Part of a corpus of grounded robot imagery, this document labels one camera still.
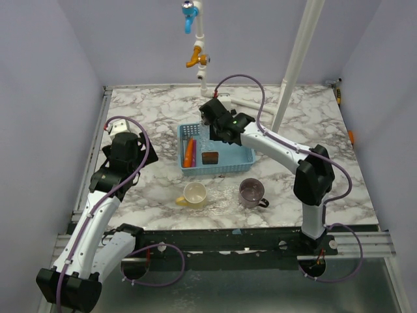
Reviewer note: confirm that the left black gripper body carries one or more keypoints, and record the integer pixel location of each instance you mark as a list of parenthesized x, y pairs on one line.
[(141, 152)]

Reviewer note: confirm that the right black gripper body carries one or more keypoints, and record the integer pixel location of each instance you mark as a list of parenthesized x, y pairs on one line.
[(214, 135)]

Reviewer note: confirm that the clear tray with brown ends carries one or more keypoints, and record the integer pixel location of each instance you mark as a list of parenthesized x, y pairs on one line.
[(209, 154)]

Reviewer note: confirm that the light blue plastic basket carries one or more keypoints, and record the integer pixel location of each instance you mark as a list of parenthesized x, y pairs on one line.
[(199, 155)]

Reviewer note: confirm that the purple plastic cup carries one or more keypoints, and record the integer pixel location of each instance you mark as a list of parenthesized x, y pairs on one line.
[(251, 194)]

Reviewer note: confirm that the yellow ceramic mug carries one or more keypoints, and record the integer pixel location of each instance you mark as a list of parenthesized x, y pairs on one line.
[(194, 196)]

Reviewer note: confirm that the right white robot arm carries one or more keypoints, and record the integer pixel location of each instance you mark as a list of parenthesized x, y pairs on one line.
[(314, 174)]

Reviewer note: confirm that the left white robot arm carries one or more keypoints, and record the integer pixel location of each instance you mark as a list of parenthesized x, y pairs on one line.
[(76, 277)]

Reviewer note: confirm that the orange toothpaste tube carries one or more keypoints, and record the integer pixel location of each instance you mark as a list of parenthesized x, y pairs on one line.
[(188, 153)]

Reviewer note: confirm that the white horizontal pipe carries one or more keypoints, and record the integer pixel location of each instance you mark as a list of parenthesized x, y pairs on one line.
[(253, 105)]

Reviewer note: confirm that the orange brass tap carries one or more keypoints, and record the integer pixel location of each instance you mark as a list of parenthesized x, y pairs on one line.
[(198, 58)]

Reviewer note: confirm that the white vertical pipe with fittings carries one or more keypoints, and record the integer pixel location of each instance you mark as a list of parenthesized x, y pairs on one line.
[(200, 41)]

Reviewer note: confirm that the yellow tool in corner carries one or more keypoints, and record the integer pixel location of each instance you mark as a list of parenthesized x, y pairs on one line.
[(335, 86)]

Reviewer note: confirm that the blue tap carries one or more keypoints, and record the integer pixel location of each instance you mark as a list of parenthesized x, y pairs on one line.
[(190, 11)]

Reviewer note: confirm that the white diagonal pole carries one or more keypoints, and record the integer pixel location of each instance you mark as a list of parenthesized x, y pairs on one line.
[(303, 39)]

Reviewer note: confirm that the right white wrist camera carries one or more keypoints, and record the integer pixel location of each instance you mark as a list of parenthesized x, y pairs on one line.
[(225, 99)]

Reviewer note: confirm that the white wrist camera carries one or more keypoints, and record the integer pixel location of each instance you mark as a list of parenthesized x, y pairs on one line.
[(225, 99), (116, 127)]

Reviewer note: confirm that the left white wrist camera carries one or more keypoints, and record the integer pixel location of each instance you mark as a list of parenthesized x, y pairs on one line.
[(116, 127)]

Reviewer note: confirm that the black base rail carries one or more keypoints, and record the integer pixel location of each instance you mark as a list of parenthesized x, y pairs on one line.
[(216, 250)]

